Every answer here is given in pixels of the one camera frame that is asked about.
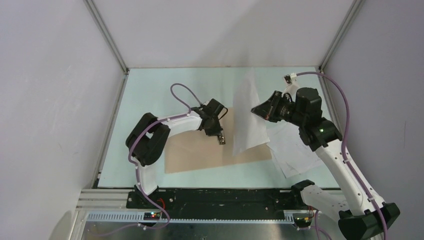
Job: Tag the right corner aluminium post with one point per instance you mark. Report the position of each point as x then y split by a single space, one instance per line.
343 29

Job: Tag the left corner aluminium post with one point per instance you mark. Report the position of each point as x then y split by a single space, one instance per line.
106 34

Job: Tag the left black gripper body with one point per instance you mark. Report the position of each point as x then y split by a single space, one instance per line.
214 128

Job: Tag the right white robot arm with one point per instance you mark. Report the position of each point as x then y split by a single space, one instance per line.
363 214

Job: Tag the printed paper sheet stack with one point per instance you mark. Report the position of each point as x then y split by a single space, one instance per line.
289 153

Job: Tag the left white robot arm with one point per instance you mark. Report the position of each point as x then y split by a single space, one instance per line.
148 139

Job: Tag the metal folder clip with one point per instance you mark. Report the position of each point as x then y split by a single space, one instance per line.
221 139

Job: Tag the left circuit board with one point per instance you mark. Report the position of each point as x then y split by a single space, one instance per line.
152 216

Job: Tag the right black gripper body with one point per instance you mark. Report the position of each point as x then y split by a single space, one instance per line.
280 108

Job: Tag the white paper sheet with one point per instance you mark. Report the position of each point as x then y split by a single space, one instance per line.
249 129

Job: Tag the corner aluminium post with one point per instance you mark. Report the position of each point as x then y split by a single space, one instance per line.
343 29
106 34

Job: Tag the aluminium frame rail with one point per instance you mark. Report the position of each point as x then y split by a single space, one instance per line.
109 205

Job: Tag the circuit board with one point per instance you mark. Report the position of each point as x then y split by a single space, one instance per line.
152 216
303 222

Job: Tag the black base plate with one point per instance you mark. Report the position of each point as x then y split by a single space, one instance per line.
226 204

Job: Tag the brown cardboard folder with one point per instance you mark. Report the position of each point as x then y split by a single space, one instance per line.
194 150

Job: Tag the right circuit board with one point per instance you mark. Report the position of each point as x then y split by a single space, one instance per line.
303 222

